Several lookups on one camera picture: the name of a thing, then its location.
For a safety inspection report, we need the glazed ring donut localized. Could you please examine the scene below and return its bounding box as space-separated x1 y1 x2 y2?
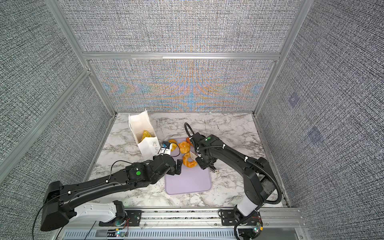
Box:
183 152 198 168

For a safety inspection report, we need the round flaky bun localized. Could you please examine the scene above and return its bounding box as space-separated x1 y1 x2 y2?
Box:
178 141 191 154

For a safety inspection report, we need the white paper gift bag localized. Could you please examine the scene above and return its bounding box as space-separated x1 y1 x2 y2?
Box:
129 111 160 160

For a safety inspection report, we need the reddish brown triangular bread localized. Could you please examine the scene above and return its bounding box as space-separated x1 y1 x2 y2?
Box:
186 137 194 147

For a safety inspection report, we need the large croissant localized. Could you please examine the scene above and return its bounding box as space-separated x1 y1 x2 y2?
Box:
141 130 153 141

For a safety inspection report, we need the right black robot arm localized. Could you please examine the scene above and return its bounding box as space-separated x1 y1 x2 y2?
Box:
190 133 282 221

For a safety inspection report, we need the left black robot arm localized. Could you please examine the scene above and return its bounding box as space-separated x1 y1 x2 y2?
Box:
40 154 183 232

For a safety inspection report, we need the small round croissant top left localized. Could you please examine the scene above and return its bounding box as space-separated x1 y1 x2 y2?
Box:
169 139 178 152

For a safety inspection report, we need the lavender plastic tray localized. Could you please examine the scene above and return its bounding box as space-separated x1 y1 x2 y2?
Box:
165 137 212 195

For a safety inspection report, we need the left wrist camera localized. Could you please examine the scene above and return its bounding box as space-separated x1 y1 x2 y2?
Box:
158 141 172 155

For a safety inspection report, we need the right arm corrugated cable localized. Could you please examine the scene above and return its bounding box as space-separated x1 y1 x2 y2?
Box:
183 122 283 240

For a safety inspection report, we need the aluminium front rail frame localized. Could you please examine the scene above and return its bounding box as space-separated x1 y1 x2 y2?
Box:
51 207 311 240

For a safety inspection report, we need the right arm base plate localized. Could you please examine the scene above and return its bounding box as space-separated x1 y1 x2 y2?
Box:
218 209 263 226

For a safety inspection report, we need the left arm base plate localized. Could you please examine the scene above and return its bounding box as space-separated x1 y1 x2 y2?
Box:
99 210 142 228

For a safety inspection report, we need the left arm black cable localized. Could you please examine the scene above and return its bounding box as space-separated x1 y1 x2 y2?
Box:
31 142 181 240

